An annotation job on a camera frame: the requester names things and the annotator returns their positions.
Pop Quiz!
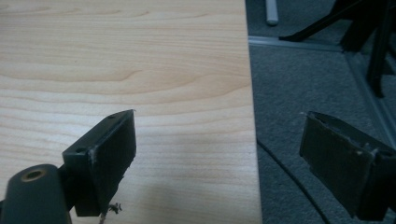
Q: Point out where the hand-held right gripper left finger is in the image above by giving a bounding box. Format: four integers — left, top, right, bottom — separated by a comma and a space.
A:
62, 108, 137, 217

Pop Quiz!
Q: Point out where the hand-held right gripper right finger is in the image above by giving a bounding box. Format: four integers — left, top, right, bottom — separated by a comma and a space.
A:
299, 111, 396, 222

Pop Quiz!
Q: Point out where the black tripod stand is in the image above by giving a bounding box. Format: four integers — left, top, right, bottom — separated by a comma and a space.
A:
278, 0, 396, 99

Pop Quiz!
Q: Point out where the white tube leg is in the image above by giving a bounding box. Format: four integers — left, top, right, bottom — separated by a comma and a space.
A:
264, 0, 279, 27

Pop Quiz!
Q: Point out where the black cable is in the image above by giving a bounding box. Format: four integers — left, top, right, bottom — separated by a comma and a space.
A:
257, 138, 332, 224

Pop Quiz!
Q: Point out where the grey floor cable strip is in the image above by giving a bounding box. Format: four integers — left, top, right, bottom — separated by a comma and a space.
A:
247, 35, 396, 149

